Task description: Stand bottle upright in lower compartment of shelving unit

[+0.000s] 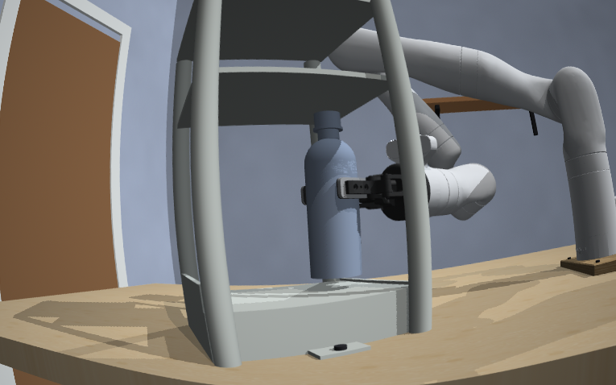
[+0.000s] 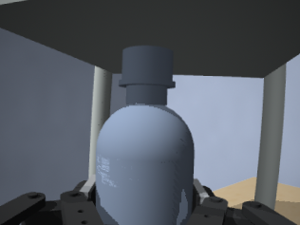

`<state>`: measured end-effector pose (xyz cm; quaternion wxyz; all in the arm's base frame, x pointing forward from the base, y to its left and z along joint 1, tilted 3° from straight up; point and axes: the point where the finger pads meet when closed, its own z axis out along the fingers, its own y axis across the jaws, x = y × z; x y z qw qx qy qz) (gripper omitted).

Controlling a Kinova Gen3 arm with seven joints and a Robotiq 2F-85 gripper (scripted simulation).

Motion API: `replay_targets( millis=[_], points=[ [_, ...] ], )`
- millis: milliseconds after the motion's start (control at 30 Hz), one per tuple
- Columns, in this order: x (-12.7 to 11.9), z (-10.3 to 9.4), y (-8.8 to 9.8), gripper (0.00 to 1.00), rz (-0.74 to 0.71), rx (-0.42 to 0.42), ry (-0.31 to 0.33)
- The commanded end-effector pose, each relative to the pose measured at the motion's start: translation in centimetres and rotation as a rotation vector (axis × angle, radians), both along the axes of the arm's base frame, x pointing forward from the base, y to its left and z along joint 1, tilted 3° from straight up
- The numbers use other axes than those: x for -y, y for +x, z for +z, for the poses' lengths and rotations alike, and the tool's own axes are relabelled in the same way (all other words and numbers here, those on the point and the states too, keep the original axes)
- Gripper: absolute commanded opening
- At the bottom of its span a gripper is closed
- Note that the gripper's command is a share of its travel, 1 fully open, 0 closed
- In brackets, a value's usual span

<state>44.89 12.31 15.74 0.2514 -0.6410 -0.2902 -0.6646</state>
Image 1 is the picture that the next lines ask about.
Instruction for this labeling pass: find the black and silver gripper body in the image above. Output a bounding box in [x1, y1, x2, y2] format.
[359, 164, 431, 221]

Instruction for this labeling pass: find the blue-grey bottle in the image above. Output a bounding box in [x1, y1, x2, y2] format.
[304, 110, 362, 279]

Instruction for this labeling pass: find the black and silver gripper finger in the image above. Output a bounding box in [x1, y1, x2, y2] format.
[337, 173, 403, 207]
[301, 186, 381, 209]

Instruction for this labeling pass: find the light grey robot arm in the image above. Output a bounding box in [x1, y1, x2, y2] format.
[328, 28, 616, 261]

